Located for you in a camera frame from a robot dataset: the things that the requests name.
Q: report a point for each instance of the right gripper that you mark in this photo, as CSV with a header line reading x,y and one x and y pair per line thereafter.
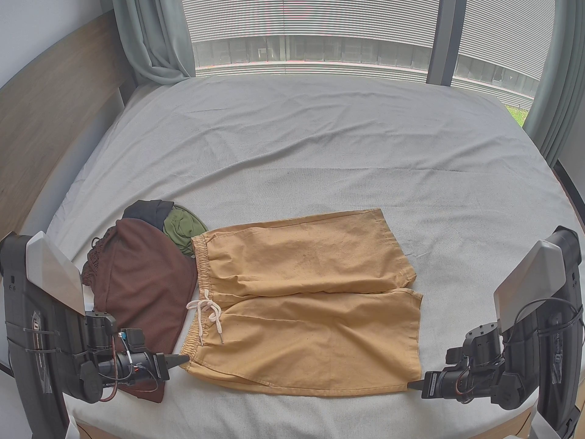
x,y
443,382

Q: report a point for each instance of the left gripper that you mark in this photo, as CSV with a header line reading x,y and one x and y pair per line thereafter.
x,y
141,365

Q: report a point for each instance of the mustard yellow shorts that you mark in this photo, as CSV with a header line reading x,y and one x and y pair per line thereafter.
x,y
297,291

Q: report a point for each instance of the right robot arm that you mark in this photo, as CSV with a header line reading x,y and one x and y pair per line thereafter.
x,y
548,345

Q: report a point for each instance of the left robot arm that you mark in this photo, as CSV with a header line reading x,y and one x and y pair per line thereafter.
x,y
41,318

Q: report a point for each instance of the bed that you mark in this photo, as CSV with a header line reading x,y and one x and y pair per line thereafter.
x,y
320,144

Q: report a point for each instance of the brown shorts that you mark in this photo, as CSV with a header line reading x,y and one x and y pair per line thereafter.
x,y
146,281

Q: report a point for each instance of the olive green garment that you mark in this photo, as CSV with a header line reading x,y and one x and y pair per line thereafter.
x,y
183,227

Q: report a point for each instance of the black garment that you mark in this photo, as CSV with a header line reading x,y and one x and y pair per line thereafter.
x,y
146,211

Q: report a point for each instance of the grey-green curtain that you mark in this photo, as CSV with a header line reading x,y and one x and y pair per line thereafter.
x,y
146,25
557,85

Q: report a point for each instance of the window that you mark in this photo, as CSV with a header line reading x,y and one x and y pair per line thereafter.
x,y
320,7

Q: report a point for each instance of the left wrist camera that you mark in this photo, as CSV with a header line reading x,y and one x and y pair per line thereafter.
x,y
132,339

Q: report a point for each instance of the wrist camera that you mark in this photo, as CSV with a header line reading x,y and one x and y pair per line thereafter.
x,y
132,339
456,355

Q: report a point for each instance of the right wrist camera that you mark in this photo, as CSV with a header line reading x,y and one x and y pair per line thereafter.
x,y
456,355

